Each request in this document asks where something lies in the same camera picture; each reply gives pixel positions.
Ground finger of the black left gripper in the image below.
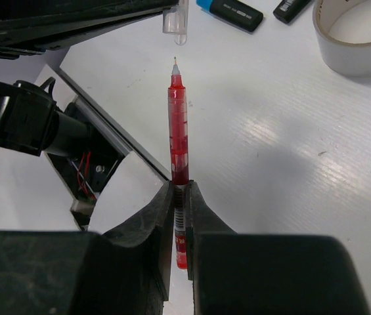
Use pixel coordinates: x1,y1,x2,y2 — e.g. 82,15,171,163
0,0,178,60

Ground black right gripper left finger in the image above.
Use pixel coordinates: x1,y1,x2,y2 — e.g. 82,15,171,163
0,182,174,314

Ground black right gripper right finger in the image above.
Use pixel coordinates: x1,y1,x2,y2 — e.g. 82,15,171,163
185,182,370,314

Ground clear pen cap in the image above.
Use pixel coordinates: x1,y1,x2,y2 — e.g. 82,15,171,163
162,0,189,46

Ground red gel pen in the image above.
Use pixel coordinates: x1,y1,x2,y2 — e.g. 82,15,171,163
167,60,189,270

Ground blue highlighter marker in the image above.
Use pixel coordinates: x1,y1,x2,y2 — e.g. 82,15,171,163
196,0,263,33

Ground orange highlighter marker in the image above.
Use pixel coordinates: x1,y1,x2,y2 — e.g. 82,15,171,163
273,0,311,24

